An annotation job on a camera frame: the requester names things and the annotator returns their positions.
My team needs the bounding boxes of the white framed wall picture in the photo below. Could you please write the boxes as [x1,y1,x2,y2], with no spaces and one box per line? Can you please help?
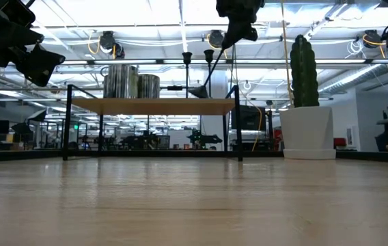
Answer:
[346,124,357,148]

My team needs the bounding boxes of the black background box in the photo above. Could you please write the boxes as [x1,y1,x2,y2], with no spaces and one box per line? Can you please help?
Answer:
[230,105,268,132]

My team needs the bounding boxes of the wooden shelf riser black legs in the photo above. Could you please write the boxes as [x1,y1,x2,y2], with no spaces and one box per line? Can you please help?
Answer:
[62,83,245,162]

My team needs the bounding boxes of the yellow background cable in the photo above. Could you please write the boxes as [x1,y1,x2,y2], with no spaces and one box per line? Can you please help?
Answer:
[251,102,264,152]

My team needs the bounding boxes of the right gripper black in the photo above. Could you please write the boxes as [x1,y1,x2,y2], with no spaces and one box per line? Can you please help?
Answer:
[216,0,266,49]

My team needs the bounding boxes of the black ceiling cable reel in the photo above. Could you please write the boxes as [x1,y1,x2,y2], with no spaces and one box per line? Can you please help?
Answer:
[362,29,386,49]
[98,30,126,60]
[208,29,227,49]

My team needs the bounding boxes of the background robot with green light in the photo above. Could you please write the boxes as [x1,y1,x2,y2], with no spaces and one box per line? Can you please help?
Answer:
[186,128,223,150]

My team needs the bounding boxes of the glass jar candle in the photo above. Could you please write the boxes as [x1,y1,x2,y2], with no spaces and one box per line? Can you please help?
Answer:
[103,64,139,99]
[137,73,161,99]

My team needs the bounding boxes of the black softbox lamp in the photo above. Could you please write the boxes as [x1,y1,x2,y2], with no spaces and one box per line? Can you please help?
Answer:
[11,108,48,137]

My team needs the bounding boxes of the white building column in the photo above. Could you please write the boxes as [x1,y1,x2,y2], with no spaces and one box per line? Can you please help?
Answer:
[202,70,230,151]

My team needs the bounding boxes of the green cactus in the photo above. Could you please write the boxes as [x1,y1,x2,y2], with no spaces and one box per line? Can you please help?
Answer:
[289,33,320,109]

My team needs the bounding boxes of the white hexagonal plant pot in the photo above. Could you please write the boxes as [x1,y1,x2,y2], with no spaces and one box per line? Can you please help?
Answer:
[278,105,337,161]

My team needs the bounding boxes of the yellow hanging strap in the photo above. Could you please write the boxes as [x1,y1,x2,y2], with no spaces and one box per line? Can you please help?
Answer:
[280,0,296,109]

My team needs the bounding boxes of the black aluminium frame rails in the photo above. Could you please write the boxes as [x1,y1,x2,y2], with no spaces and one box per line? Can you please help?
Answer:
[0,149,64,163]
[335,150,388,164]

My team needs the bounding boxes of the black background workstation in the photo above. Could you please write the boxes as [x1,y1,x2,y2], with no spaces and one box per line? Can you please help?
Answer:
[120,131,171,150]

